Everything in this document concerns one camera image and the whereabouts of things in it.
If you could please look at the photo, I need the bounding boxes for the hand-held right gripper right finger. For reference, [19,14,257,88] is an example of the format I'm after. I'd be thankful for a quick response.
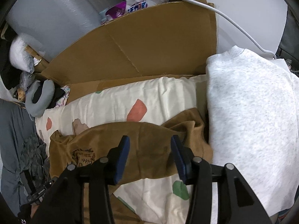
[170,136,272,224]

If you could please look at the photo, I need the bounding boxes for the clear plastic bag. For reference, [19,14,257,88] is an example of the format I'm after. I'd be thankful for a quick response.
[20,71,35,89]

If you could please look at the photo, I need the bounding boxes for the brown cardboard sheet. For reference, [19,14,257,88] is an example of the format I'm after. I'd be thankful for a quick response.
[33,0,218,105]

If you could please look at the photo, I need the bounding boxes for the black paw print garment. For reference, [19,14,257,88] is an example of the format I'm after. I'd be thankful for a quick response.
[17,204,33,224]

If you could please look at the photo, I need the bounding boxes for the small teddy bear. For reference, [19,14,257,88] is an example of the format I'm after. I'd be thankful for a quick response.
[13,87,27,103]

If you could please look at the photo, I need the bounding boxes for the grey camouflage garment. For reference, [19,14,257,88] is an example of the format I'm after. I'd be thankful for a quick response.
[19,133,50,187]

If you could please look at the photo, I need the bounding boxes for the grey neck pillow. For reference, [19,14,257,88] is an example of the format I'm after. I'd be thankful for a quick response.
[24,79,55,117]

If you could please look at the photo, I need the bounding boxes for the black cloth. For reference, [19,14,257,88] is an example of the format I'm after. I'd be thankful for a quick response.
[31,84,66,109]

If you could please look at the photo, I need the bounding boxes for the folded white sweatshirt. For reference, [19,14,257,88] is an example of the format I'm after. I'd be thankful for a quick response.
[206,45,299,217]

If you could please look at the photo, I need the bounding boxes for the colourful patterned cloth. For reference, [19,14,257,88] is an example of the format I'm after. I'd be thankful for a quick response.
[55,85,70,108]

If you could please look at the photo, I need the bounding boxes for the brown printed t-shirt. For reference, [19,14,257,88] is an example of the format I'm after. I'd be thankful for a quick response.
[49,107,213,224]

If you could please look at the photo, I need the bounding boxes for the cream bear print blanket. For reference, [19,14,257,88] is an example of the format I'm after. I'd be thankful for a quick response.
[35,75,208,224]

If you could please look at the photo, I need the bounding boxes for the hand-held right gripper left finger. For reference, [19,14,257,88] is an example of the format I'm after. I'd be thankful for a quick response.
[30,135,130,224]

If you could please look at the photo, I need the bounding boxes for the white power cable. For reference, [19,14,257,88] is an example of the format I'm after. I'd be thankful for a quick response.
[124,0,278,60]

